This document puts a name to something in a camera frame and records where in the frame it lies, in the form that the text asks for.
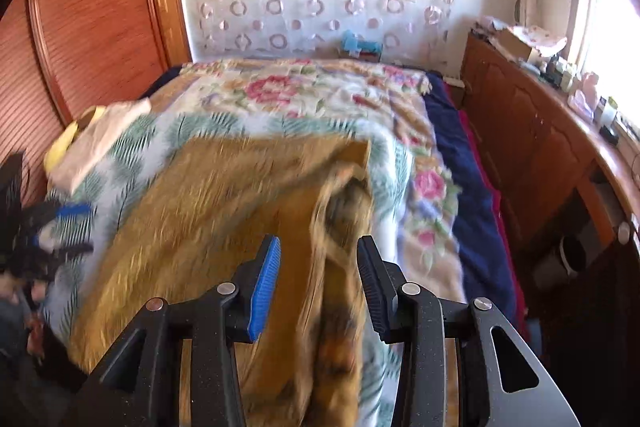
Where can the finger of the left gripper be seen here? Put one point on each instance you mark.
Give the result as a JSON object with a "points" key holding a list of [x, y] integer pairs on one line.
{"points": [[63, 254], [47, 212]]}

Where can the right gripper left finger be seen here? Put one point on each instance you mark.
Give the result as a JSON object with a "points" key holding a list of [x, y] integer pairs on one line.
{"points": [[137, 382]]}

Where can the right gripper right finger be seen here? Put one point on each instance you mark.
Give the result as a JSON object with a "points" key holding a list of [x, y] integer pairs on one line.
{"points": [[465, 358]]}

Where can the mustard gold patterned cloth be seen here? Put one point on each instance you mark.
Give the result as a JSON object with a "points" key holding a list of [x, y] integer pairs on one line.
{"points": [[208, 212]]}

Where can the bright bedroom window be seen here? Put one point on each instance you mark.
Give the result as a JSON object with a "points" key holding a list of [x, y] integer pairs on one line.
{"points": [[612, 53]]}

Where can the yellow pillow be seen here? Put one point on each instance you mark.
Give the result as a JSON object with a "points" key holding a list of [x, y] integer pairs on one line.
{"points": [[60, 146]]}

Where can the folded pink cloth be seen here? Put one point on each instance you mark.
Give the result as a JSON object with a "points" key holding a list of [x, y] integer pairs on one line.
{"points": [[94, 143]]}

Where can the navy blue bed sheet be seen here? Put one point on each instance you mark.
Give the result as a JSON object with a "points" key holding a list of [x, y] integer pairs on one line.
{"points": [[484, 251]]}

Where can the palm leaf print blanket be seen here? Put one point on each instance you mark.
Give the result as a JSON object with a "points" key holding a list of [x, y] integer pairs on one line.
{"points": [[118, 182]]}

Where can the long wooden cabinet desk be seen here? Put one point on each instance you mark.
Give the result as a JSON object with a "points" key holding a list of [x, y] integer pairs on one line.
{"points": [[536, 151]]}

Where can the pink toy on sill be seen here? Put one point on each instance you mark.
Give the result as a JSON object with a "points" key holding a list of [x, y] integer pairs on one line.
{"points": [[583, 100]]}

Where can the teal toy on headboard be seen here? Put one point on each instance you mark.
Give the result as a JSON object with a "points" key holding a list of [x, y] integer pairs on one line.
{"points": [[353, 46]]}

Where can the cardboard box on cabinet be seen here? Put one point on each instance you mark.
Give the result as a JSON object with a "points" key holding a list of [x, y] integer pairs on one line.
{"points": [[530, 44]]}

